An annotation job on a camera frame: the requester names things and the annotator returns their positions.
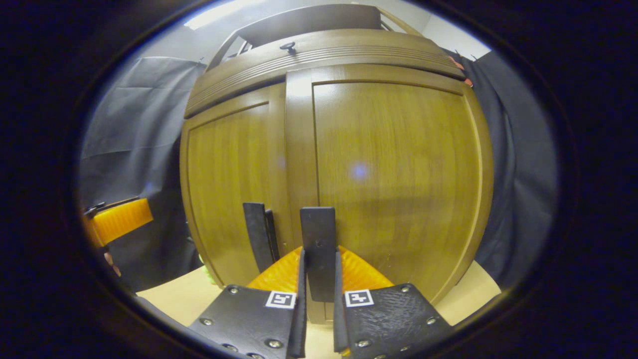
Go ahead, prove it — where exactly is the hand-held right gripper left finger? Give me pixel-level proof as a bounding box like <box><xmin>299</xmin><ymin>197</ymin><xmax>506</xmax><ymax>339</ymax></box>
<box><xmin>188</xmin><ymin>248</ymin><xmax>308</xmax><ymax>359</ymax></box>

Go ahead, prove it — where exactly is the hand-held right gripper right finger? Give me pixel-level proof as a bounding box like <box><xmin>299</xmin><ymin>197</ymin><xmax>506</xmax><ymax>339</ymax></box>
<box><xmin>333</xmin><ymin>245</ymin><xmax>455</xmax><ymax>359</ymax></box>

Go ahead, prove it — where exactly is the wooden cabinet door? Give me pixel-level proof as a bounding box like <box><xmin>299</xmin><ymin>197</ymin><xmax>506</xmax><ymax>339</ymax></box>
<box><xmin>285</xmin><ymin>64</ymin><xmax>495</xmax><ymax>322</ymax></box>
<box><xmin>179</xmin><ymin>82</ymin><xmax>295</xmax><ymax>287</ymax></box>

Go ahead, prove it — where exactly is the wooden double-door shoe cabinet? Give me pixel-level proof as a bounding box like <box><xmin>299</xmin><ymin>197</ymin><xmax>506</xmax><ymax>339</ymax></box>
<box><xmin>179</xmin><ymin>4</ymin><xmax>495</xmax><ymax>325</ymax></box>

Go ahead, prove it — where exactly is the wooden cabinet drawer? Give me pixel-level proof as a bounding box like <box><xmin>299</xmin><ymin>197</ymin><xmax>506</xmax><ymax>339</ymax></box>
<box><xmin>184</xmin><ymin>29</ymin><xmax>467</xmax><ymax>118</ymax></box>

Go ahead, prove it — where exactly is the black backdrop cloth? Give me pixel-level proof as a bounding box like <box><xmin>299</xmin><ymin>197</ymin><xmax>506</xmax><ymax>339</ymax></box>
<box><xmin>79</xmin><ymin>50</ymin><xmax>559</xmax><ymax>292</ymax></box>

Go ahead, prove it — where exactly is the small green object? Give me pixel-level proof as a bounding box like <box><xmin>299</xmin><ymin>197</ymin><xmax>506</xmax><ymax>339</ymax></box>
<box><xmin>198</xmin><ymin>254</ymin><xmax>222</xmax><ymax>286</ymax></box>

